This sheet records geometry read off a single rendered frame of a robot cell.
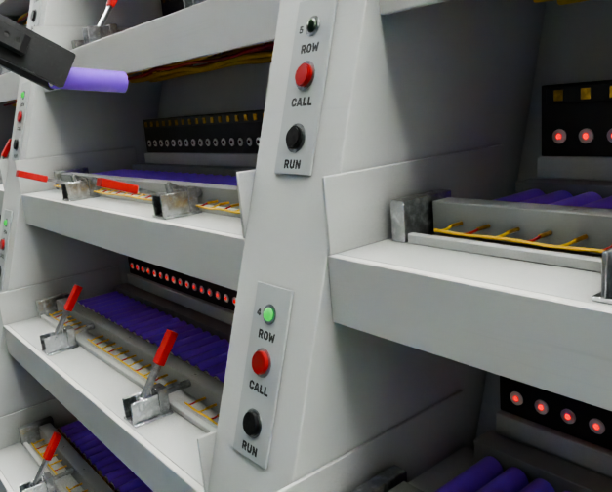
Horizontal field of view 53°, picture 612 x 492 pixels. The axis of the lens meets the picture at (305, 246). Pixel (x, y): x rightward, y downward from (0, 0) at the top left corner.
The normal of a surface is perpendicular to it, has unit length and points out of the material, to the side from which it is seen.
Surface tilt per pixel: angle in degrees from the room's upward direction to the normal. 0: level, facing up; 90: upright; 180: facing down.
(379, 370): 90
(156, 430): 17
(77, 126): 90
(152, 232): 107
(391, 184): 90
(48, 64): 90
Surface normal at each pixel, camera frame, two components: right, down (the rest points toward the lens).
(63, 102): 0.63, 0.12
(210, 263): -0.77, 0.20
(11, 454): -0.08, -0.97
